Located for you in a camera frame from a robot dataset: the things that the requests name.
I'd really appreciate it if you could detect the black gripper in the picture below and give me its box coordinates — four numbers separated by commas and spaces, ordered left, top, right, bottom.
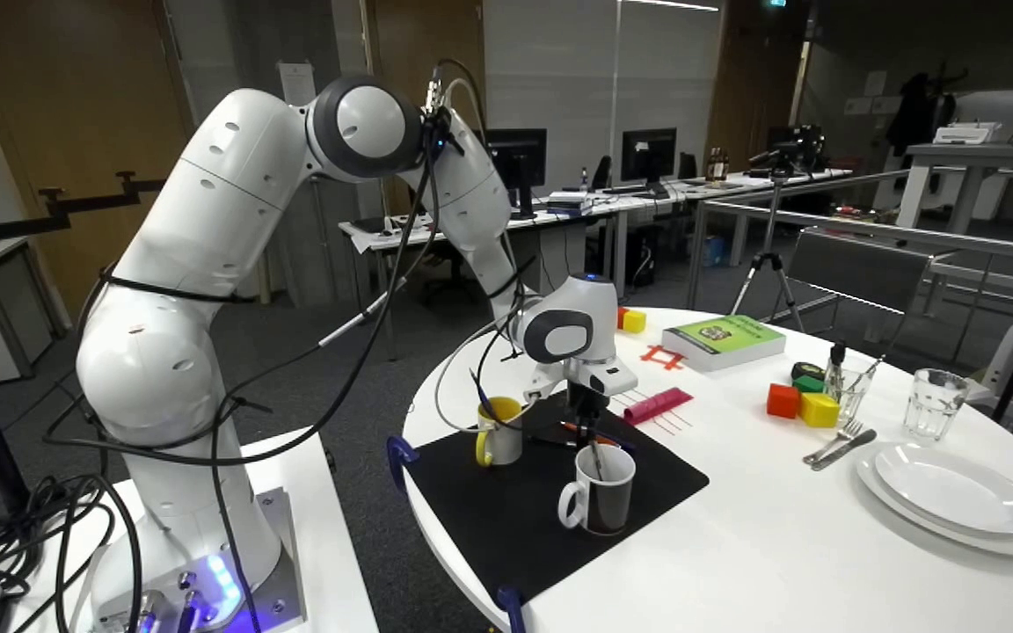
567, 372, 616, 477

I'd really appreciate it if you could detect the black mug white handle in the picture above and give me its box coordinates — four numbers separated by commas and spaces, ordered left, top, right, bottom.
556, 440, 641, 543

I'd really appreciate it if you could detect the pink ruler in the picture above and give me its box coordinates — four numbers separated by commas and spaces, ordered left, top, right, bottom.
623, 384, 696, 428

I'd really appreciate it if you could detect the black rectangular mat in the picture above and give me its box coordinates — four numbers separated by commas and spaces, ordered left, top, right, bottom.
401, 388, 713, 604

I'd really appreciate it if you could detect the green book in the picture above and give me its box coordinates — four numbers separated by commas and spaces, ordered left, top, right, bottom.
658, 314, 788, 375

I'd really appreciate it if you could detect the blue tape strip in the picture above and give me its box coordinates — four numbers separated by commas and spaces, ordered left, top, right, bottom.
492, 583, 533, 633
384, 433, 416, 487

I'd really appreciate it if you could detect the orange red block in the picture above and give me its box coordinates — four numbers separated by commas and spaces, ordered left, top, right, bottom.
765, 381, 807, 423

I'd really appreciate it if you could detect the yellow block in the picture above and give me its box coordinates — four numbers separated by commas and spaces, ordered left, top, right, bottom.
800, 391, 846, 433

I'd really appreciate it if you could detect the silver cutlery piece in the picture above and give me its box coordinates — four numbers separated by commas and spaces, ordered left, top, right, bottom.
804, 428, 874, 476
818, 426, 884, 466

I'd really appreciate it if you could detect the long white office desk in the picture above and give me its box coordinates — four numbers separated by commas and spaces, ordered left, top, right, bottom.
343, 170, 861, 302

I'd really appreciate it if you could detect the clear glass holding utensils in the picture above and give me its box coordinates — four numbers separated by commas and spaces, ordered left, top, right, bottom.
824, 338, 886, 433

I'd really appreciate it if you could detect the white robot platform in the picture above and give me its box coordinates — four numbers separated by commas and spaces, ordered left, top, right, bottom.
0, 423, 384, 633

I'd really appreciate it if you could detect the black computer monitor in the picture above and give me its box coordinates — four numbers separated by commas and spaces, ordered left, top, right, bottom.
484, 125, 554, 223
621, 125, 683, 198

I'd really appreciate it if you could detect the grey flat panel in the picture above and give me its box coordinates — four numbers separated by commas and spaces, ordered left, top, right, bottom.
785, 224, 935, 317

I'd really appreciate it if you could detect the clear drinking glass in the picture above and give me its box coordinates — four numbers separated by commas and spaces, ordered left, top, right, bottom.
900, 366, 976, 448

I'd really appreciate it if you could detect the small white plate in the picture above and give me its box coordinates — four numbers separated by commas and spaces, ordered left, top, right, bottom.
869, 440, 1013, 543

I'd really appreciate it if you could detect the dark hanging coat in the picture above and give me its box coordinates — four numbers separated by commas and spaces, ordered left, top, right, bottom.
886, 69, 961, 161

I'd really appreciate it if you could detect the white high table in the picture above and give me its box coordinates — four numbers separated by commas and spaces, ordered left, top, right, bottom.
893, 136, 1013, 231

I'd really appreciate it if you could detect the light grey wrist camera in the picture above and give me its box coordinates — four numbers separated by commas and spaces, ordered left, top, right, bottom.
582, 364, 641, 396

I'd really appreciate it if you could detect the white mug yellow handle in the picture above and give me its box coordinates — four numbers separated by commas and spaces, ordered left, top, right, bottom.
472, 394, 533, 472

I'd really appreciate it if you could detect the red plastic bracket frame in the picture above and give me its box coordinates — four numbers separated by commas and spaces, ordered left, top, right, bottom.
638, 343, 691, 372

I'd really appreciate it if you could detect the grey camera tripod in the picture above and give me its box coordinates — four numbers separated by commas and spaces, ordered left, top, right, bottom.
724, 161, 809, 332

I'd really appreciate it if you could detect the black camera on tripod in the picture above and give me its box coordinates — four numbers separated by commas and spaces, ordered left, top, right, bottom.
747, 120, 833, 177

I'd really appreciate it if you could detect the aluminium frame railing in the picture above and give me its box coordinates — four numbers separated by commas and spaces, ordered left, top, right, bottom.
683, 167, 1013, 355

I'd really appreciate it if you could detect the black cable bundle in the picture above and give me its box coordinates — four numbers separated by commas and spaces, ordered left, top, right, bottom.
0, 472, 149, 633

